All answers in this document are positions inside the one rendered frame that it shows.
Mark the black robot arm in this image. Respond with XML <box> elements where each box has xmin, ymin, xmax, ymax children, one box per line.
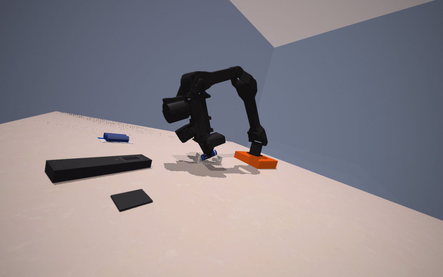
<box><xmin>162</xmin><ymin>66</ymin><xmax>268</xmax><ymax>157</ymax></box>

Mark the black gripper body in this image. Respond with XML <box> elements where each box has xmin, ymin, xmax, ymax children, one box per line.
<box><xmin>191</xmin><ymin>113</ymin><xmax>226</xmax><ymax>149</ymax></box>

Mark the blue cylindrical battery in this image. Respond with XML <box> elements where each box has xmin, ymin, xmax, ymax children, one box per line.
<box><xmin>201</xmin><ymin>150</ymin><xmax>217</xmax><ymax>161</ymax></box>

